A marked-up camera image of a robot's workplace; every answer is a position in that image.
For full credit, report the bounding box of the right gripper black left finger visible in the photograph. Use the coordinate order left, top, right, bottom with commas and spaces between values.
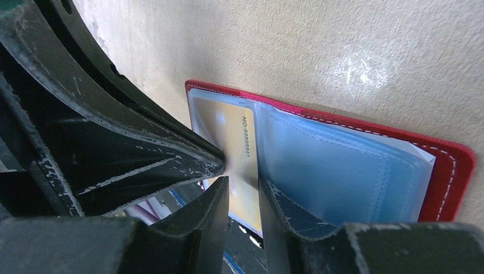
150, 176, 229, 273

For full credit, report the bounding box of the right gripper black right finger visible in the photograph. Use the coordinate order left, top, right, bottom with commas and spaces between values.
259, 178, 338, 273

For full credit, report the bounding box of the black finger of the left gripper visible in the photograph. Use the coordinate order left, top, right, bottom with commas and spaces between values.
1, 1, 224, 216
35, 0, 225, 162

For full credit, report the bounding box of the red card holder wallet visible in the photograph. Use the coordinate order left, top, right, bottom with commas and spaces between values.
185, 80, 476, 227

